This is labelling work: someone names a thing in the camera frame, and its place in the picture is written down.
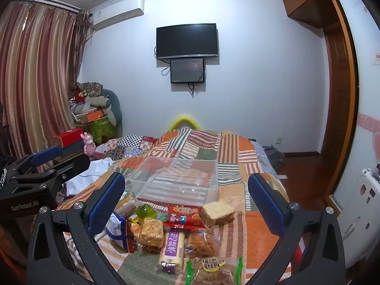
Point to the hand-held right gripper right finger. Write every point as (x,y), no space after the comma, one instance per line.
(264,202)

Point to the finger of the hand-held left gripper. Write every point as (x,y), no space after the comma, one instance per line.
(44,155)
(72,163)

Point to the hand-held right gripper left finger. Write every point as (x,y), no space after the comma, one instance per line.
(108,202)

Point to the biscuit roll packet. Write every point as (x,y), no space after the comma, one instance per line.
(127,206)

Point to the blue white snack packet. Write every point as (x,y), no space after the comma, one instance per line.
(118,228)

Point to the green jelly cup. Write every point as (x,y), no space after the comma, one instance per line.
(146,212)

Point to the toast bread packet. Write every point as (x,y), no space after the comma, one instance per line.
(218,212)

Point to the yellow cracker packet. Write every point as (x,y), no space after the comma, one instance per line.
(150,233)

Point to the small teal candy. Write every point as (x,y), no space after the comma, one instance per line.
(161,216)

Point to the clear plastic container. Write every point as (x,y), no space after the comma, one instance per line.
(178,178)

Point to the brown bun packet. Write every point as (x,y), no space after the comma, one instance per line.
(202,242)

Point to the red snack packet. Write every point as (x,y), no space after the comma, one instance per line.
(182,216)

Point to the purple label wafer packet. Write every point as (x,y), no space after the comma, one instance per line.
(171,249)

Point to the green edged pastry packet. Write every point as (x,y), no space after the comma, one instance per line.
(212,271)

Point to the dark grey box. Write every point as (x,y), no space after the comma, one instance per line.
(74,147)

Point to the white cloth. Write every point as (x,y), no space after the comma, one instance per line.
(86,178)

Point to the pink plush toy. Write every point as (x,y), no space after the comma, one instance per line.
(89,144)

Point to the red box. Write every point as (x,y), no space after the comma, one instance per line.
(68,136)

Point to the green box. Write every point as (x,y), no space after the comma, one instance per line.
(102,130)

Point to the grey bed sheet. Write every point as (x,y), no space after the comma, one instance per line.
(271,157)

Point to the orange box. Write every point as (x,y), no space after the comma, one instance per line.
(90,116)

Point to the orange patchwork blanket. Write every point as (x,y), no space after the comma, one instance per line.
(231,160)

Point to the checkered quilt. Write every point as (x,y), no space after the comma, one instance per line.
(127,147)

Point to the grey roll pillow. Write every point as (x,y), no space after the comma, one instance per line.
(98,101)

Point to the floral cushion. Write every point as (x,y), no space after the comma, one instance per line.
(89,88)

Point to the striped curtain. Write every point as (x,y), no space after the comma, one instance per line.
(35,65)

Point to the white appliance with stickers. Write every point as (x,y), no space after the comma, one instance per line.
(360,213)

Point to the yellow curved cushion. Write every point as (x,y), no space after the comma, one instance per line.
(184,120)

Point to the small black monitor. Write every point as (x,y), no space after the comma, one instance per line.
(187,70)

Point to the white air conditioner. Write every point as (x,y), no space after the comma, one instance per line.
(118,12)

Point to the large black television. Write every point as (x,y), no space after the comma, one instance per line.
(187,40)

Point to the wooden overhead cabinet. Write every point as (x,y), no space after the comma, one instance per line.
(305,3)

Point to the pink wall sticker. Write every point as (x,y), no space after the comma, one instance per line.
(369,124)

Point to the wooden door frame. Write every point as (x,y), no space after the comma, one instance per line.
(341,95)

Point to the white curtain rail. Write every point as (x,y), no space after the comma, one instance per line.
(50,4)

